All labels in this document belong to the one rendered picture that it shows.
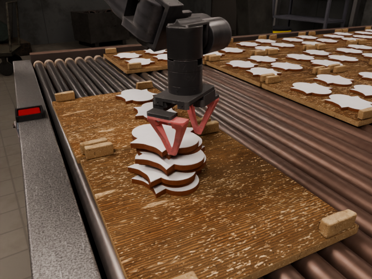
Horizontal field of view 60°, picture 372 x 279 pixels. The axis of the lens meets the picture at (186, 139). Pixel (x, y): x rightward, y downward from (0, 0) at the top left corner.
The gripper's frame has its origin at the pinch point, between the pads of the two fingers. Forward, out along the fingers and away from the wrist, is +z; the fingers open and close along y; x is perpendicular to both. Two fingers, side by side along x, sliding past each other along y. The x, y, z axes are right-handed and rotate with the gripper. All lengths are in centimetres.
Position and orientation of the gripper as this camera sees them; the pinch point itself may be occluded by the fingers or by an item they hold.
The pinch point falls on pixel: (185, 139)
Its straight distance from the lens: 57.7
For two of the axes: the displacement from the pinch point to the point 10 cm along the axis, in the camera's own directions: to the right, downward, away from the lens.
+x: -8.8, -2.0, 4.4
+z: 0.1, 9.0, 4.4
